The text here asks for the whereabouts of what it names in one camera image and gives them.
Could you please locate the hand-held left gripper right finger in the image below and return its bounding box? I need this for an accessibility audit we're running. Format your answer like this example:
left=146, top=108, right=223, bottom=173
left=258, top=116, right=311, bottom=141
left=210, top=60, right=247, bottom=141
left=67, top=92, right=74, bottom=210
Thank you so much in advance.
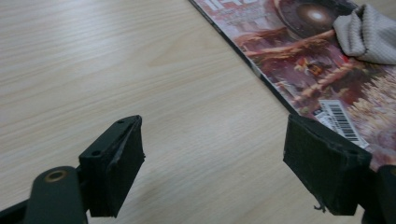
left=283, top=113, right=373, bottom=217

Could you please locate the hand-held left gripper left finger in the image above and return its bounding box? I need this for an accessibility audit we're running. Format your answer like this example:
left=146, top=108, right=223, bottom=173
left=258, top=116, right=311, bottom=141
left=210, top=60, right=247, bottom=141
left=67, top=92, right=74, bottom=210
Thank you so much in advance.
left=78, top=115, right=146, bottom=218

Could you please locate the glossy illustrated magazine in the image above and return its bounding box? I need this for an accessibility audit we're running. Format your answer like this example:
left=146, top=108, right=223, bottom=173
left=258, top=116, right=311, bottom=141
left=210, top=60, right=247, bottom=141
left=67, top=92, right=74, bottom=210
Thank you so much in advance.
left=188, top=0, right=396, bottom=172

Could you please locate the white cloth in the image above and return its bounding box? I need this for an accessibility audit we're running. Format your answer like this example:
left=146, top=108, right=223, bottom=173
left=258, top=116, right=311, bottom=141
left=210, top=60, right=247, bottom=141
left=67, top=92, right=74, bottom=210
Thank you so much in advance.
left=332, top=3, right=396, bottom=65

